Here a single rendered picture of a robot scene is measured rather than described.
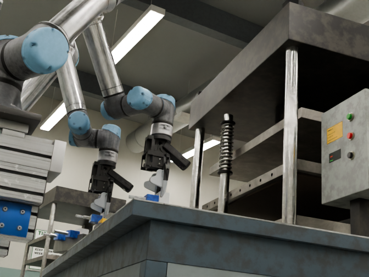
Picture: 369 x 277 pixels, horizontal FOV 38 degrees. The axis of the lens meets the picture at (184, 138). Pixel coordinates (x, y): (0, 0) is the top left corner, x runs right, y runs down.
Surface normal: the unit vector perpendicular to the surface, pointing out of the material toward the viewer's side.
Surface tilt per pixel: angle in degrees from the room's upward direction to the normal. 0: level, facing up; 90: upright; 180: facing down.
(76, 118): 90
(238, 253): 90
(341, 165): 90
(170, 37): 180
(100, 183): 90
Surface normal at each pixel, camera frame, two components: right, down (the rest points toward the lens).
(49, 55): 0.74, -0.06
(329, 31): 0.34, -0.30
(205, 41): -0.08, 0.93
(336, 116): -0.94, -0.19
